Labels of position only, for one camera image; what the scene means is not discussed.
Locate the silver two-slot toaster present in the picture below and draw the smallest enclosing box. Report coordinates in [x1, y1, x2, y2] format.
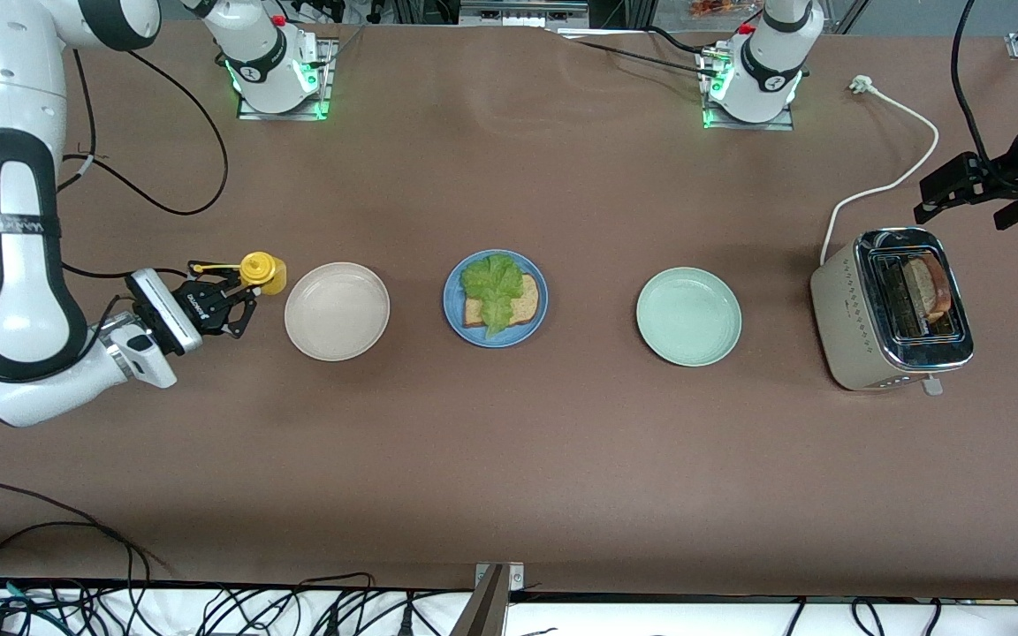
[809, 228, 976, 396]

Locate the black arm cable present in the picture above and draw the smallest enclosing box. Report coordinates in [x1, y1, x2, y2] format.
[58, 49, 230, 279]
[951, 0, 996, 167]

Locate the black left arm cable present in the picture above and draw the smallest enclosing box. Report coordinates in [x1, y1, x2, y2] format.
[951, 0, 996, 167]

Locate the cream white round plate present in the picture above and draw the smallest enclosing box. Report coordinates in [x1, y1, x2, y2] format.
[284, 261, 391, 362]

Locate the brown bread slice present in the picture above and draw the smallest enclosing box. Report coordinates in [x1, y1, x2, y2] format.
[463, 272, 539, 329]
[905, 256, 953, 324]

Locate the mint green round plate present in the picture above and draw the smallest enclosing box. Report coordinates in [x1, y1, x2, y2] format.
[636, 267, 743, 367]

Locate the aluminium frame rail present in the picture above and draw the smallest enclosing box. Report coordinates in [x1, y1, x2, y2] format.
[459, 0, 589, 27]

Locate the yellow squeeze sauce bottle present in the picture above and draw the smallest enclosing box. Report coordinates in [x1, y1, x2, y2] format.
[188, 251, 288, 298]

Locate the metal table edge bracket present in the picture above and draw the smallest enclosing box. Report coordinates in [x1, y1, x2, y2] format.
[450, 562, 526, 636]

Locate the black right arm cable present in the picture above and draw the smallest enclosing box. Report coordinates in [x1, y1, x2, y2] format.
[58, 49, 230, 279]

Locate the blue round plate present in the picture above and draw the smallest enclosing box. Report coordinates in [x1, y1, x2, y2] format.
[443, 249, 550, 349]

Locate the green lettuce leaf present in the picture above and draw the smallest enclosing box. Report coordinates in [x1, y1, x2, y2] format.
[460, 253, 526, 340]

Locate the black base supply cable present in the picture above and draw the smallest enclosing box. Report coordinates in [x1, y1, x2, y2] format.
[549, 25, 740, 80]

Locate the white toaster power cord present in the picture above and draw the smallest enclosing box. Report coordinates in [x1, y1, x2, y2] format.
[820, 75, 940, 266]

